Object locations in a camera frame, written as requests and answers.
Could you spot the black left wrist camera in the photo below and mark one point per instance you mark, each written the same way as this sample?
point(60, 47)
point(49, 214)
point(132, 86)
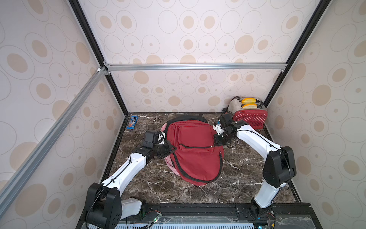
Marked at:
point(153, 138)

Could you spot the red polka dot toaster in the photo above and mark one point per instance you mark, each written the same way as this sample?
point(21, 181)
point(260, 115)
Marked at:
point(254, 117)

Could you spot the horizontal aluminium rail back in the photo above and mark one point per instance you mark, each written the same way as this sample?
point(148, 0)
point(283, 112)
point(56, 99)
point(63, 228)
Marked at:
point(164, 68)

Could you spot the yellow toast slice front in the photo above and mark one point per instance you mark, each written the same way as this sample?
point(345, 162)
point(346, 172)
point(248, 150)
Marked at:
point(249, 106)

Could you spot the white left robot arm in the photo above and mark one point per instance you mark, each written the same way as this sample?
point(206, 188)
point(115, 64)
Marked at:
point(104, 207)

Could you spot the blue candy packet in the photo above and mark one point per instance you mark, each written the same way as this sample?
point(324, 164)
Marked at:
point(132, 122)

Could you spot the black backpack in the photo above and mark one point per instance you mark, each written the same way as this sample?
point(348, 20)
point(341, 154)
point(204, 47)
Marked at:
point(187, 117)

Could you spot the red backpack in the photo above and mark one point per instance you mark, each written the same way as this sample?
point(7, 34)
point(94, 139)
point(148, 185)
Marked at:
point(196, 158)

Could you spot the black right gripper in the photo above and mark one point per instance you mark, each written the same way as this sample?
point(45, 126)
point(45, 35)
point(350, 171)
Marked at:
point(220, 139)

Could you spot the yellow toast slice rear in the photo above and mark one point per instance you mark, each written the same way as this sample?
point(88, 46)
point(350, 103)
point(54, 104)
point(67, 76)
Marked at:
point(249, 101)

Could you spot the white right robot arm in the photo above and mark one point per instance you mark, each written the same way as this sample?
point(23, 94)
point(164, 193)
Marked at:
point(279, 167)

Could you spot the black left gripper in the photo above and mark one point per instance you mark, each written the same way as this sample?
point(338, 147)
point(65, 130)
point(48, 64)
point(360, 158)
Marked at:
point(168, 149)

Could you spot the pink backpack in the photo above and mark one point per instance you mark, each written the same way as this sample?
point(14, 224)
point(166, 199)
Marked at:
point(168, 159)

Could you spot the aluminium rail left wall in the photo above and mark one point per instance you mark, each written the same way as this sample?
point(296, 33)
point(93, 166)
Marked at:
point(27, 169)

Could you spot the yellow toast slice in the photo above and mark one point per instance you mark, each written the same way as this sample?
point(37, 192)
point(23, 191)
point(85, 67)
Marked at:
point(249, 106)
point(249, 101)

